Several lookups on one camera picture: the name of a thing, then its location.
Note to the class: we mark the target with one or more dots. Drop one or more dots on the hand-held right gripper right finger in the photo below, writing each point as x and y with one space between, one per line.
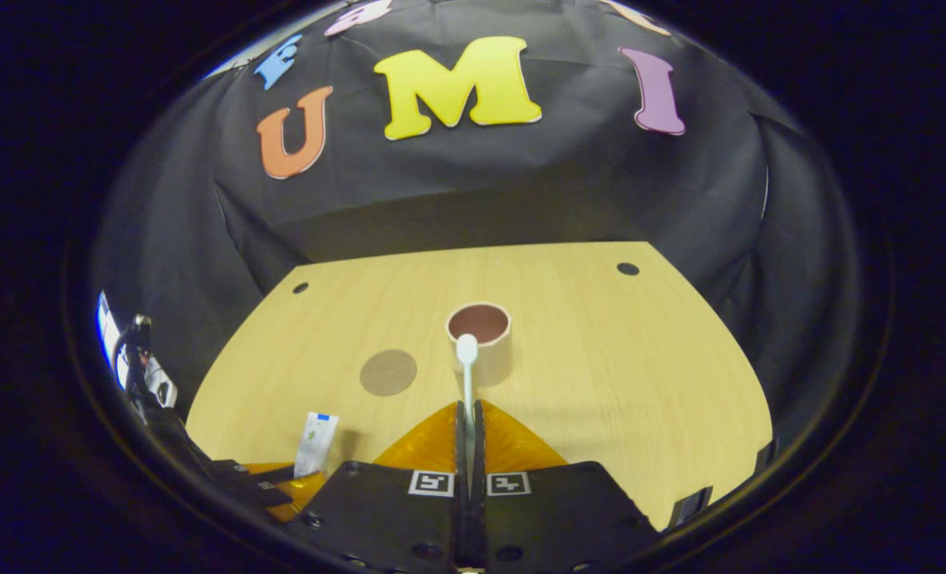
553 518

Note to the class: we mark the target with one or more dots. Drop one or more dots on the round brown coaster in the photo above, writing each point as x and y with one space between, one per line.
388 372

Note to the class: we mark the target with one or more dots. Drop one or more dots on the wooden desktop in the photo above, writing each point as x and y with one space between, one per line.
601 383

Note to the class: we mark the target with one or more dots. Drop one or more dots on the computer monitor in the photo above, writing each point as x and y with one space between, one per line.
106 327

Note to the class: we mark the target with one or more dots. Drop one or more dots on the beige cup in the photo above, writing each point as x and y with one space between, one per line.
495 360

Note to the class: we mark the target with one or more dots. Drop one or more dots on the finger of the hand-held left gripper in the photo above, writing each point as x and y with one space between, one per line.
301 494
262 475

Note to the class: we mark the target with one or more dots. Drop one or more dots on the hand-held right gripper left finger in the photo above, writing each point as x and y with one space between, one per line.
393 518

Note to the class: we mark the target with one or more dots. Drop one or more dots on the white toothpaste tube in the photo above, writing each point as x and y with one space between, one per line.
316 442

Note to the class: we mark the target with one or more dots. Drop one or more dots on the white toothbrush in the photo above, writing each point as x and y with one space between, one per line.
467 351

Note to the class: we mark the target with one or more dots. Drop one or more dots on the black backdrop cloth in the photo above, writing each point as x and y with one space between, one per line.
521 183

